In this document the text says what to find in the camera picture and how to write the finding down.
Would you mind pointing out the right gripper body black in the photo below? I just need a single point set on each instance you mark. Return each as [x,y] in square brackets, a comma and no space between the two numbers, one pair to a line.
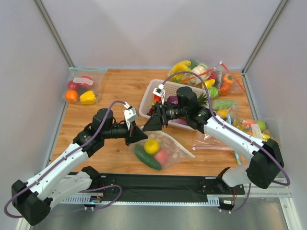
[162,115]

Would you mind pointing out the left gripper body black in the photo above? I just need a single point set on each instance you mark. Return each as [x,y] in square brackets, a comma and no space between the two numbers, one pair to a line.
[129,135]

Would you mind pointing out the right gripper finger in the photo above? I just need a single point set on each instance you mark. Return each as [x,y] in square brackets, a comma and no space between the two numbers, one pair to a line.
[158,109]
[155,122]

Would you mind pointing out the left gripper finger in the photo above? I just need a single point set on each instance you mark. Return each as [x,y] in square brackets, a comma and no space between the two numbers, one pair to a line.
[134,141]
[136,133]

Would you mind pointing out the polka dot zip bag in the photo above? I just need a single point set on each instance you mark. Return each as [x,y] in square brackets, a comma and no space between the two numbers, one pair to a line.
[176,152]

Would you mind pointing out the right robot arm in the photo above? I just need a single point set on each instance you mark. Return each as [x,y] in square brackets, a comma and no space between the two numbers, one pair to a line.
[265,159]

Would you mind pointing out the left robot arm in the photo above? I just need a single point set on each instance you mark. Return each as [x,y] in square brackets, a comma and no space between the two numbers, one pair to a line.
[35,198]

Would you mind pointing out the fake grape bunch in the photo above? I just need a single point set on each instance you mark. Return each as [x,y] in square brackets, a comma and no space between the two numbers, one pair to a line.
[151,110]

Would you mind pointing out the fake purple onion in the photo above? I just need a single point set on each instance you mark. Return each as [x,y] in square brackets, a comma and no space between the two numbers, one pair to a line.
[172,100]

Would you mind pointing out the fake red strawberry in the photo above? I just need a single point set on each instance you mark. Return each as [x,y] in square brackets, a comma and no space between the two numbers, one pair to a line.
[157,98]

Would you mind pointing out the fake purple eggplant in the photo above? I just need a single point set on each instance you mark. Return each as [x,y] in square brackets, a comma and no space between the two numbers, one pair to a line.
[180,121]

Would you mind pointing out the fake yellow apple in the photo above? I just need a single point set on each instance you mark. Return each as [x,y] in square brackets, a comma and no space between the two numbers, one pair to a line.
[152,146]

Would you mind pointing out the fake green cucumber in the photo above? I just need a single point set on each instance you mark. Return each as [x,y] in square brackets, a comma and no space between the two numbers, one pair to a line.
[146,158]

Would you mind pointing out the fake pink peach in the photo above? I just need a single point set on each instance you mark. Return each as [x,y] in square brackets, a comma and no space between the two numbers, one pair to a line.
[161,156]

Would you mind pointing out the fake pineapple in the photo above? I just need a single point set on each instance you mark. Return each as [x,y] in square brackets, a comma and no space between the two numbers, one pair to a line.
[203,100]

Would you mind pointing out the fake banana bunch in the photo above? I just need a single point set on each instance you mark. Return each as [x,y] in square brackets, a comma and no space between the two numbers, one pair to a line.
[181,66]

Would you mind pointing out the fake yellow bell pepper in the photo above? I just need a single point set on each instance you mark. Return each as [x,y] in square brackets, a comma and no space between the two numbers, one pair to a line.
[88,98]

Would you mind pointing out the blue zip bag right side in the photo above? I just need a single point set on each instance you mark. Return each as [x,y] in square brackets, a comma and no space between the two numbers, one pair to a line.
[227,110]

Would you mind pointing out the red zip bag with vegetables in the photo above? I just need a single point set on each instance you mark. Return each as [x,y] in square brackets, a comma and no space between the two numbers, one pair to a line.
[221,81]

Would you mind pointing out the blue zip bag with fruit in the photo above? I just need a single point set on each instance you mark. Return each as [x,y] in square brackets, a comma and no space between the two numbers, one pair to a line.
[82,80]

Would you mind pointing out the fake orange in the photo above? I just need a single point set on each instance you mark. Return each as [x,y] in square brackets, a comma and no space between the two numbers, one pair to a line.
[71,96]

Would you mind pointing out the bag of nuts right edge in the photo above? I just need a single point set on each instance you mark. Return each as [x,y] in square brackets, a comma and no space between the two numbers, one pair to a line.
[266,133]

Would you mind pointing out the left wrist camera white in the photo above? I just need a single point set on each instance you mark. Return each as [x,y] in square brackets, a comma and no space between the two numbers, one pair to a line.
[130,115]

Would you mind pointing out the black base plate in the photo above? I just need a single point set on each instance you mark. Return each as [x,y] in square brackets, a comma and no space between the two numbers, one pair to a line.
[150,189]

